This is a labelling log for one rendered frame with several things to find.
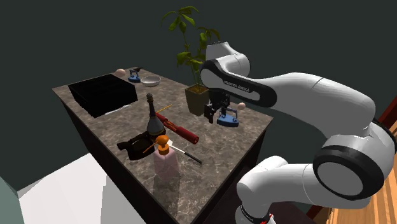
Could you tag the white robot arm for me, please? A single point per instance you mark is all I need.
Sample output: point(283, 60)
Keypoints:
point(325, 102)

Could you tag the black sink basin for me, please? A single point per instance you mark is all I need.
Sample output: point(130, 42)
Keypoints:
point(102, 94)

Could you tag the dark marble-topped kitchen island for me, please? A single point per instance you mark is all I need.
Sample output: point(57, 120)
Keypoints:
point(99, 145)

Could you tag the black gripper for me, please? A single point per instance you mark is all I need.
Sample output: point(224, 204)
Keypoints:
point(220, 98)

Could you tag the red cylinder tool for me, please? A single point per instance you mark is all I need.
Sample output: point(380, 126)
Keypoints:
point(181, 131)

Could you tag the dark wine bottle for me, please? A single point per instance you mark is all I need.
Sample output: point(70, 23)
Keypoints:
point(154, 122)

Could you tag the white bowl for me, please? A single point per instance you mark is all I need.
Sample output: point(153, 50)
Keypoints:
point(150, 81)

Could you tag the black frying pan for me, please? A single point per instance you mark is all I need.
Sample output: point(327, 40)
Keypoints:
point(136, 147)

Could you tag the blue flat iron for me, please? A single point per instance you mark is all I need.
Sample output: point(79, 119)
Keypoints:
point(229, 121)
point(134, 77)

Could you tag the potted green plant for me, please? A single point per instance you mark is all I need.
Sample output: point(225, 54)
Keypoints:
point(195, 93)

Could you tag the pale egg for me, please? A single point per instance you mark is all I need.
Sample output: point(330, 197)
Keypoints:
point(120, 73)
point(241, 106)

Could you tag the dark robot stand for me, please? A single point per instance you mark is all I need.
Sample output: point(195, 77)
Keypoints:
point(291, 214)

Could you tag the yellow pencil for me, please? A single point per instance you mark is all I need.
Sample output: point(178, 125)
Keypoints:
point(163, 108)

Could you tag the pink soap dispenser orange pump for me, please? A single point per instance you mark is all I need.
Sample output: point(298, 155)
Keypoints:
point(166, 161)

